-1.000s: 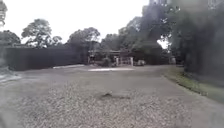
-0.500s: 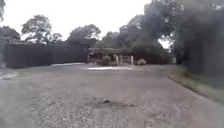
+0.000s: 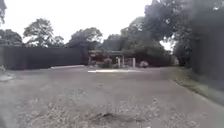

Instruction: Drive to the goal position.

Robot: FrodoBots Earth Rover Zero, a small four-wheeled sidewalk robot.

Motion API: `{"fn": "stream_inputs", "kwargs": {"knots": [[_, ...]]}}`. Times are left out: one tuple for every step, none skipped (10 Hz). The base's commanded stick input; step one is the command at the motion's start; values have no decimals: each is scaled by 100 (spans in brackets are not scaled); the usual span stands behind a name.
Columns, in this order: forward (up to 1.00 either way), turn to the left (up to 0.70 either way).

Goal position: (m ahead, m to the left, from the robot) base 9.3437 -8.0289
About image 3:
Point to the pale concrete strip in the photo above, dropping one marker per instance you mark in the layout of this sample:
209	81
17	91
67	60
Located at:
113	70

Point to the open shelter with flat roof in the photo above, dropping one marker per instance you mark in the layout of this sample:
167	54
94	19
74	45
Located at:
110	58

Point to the vehicle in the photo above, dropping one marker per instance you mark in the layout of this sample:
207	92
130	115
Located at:
144	64

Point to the grey gravel road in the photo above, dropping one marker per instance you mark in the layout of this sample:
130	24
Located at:
110	96

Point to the row of tall trees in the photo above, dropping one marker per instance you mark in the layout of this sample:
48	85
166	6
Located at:
166	26

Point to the grass strip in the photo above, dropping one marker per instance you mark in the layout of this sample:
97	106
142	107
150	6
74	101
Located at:
190	80

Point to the large dark tree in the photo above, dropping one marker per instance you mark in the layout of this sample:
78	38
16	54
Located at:
1	10

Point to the long dark wall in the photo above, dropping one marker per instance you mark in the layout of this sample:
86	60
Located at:
43	57

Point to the trees behind long wall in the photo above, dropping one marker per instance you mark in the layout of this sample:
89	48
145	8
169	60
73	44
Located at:
40	31

